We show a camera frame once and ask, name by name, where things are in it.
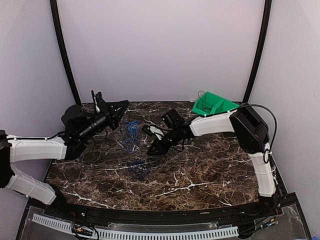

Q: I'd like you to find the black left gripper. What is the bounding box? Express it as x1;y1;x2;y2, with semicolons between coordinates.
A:
78;100;130;143

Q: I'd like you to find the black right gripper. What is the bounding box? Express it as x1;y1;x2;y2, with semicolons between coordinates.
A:
146;127;181;155

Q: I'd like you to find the light blue cable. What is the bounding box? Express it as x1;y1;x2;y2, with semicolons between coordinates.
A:
118;120;141;155

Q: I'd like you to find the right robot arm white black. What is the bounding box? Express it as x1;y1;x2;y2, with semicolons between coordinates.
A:
142;103;277;217

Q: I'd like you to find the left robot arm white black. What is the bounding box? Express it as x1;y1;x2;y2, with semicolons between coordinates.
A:
0;99;130;218

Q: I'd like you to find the green plastic bin left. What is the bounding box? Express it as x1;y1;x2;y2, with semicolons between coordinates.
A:
192;91;223;116

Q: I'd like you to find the green plastic bin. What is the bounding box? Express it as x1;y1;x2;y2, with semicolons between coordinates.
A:
192;91;223;116
210;98;239;114

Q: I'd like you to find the green plastic bin middle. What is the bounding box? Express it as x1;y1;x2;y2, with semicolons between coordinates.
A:
210;98;239;114

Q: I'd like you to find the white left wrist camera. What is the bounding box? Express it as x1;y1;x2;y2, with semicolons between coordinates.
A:
91;90;103;114

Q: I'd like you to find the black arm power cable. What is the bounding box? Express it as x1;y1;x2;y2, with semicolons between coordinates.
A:
237;104;278;166

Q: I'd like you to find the white slotted cable duct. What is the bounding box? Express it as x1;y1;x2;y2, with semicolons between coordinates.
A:
31;213;239;240

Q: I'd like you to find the black frame post left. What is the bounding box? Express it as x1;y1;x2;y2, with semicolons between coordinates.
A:
49;0;82;105

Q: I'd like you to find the black frame post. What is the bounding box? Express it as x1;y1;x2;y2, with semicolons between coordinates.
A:
49;0;82;105
242;0;272;103

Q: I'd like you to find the black front rail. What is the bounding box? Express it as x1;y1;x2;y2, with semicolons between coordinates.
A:
44;194;295;226

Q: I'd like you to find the black frame post right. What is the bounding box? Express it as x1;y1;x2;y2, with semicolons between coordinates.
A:
242;0;272;103

